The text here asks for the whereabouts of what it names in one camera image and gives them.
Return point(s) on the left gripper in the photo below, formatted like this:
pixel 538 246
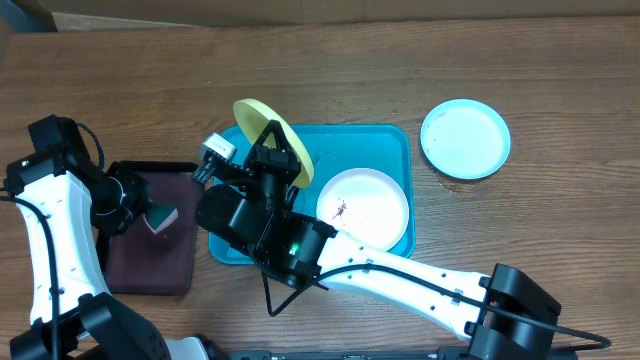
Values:
pixel 114 224

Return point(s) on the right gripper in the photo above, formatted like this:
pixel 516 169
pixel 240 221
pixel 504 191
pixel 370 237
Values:
pixel 267 157

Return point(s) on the green sponge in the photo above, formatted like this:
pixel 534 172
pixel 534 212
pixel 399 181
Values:
pixel 158 217

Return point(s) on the white plate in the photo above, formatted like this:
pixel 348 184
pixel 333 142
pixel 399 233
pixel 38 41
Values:
pixel 369 205

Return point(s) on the light blue plate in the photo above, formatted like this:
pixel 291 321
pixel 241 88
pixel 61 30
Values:
pixel 465 139

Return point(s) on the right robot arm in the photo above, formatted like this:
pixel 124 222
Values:
pixel 502 316

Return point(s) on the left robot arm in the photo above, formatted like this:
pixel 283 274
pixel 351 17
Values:
pixel 64 197

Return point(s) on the black rectangular tray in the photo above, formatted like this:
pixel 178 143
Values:
pixel 141 262

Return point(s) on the teal plastic tray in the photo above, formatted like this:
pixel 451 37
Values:
pixel 336 148

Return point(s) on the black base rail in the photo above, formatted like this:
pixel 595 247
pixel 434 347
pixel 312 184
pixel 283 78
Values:
pixel 443 353

